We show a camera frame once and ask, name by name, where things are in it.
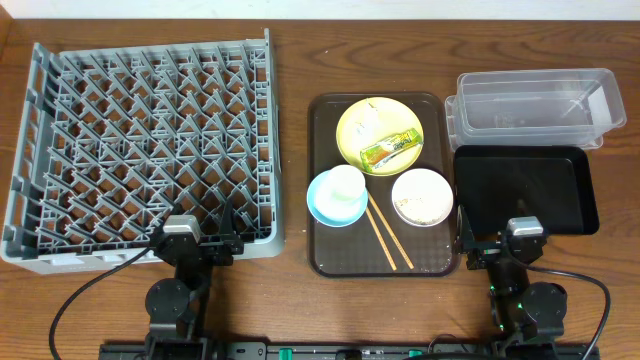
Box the pink white bowl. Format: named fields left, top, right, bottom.
left=391, top=168, right=454, bottom=227

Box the light blue small plate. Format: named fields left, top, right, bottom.
left=306, top=165, right=368, bottom=228

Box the pale green plastic cup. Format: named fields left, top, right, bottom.
left=315, top=165, right=365, bottom=221

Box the green snack wrapper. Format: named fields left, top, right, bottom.
left=360, top=128, right=423, bottom=173

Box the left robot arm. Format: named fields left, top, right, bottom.
left=144, top=202, right=244, bottom=360

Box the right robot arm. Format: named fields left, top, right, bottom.
left=455, top=206, right=567, bottom=359

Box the black rectangular waste tray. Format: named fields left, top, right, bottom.
left=453, top=145, right=600, bottom=235

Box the grey plastic dishwasher rack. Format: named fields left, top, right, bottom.
left=1, top=35, right=285, bottom=274

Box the clear plastic waste bin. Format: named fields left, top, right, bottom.
left=445, top=68, right=627, bottom=150

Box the wooden chopstick right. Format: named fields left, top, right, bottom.
left=367, top=191, right=415, bottom=270

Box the wooden chopstick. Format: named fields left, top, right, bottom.
left=367, top=191, right=415, bottom=270
left=365, top=207, right=397, bottom=272

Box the wooden chopstick left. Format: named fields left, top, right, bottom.
left=365, top=207, right=397, bottom=272

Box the yellow round plate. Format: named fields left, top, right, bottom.
left=336, top=96, right=424, bottom=176

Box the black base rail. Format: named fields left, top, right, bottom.
left=98, top=342, right=586, bottom=360

